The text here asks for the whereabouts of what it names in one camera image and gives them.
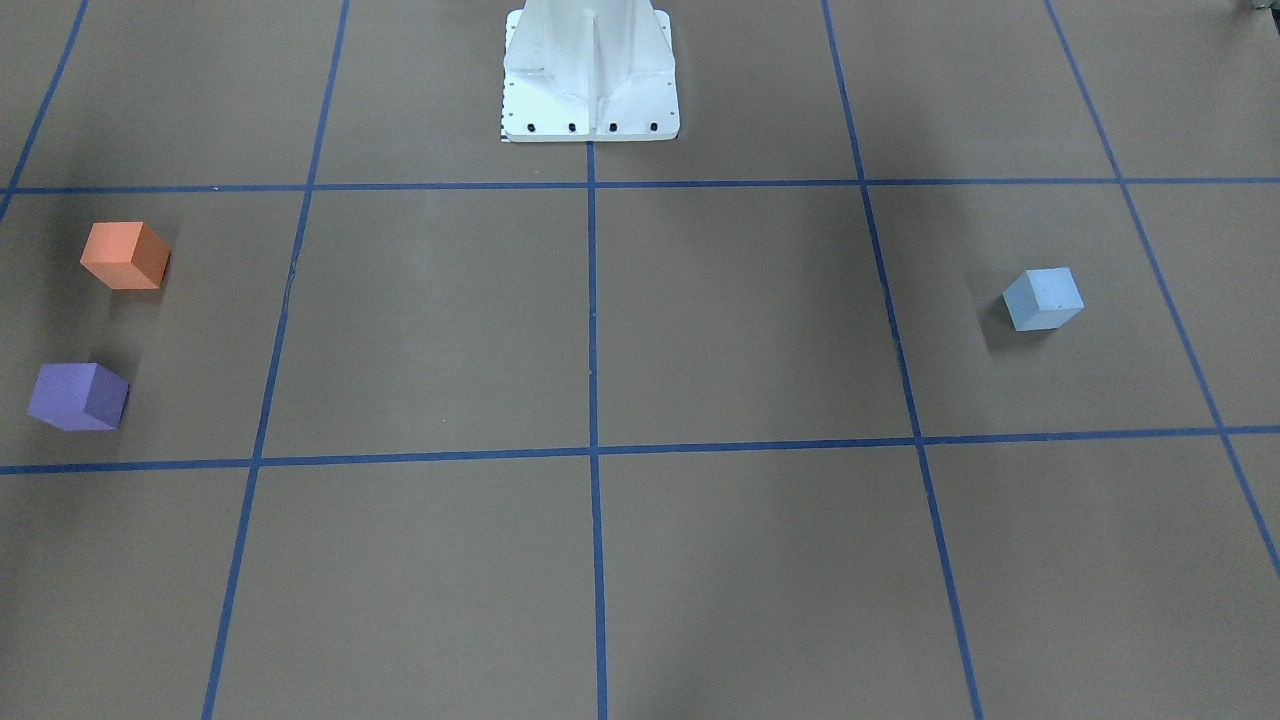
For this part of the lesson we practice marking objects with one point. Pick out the light blue foam block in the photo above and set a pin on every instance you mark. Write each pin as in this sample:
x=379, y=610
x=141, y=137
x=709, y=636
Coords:
x=1043, y=299

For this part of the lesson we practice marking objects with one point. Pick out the orange foam block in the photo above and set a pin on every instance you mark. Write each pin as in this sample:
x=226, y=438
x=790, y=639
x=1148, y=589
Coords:
x=126, y=256

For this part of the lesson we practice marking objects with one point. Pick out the purple foam block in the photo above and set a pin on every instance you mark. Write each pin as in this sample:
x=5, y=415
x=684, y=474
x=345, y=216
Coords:
x=78, y=396

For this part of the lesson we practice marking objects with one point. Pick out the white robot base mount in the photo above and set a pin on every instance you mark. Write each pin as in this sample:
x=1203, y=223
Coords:
x=589, y=71

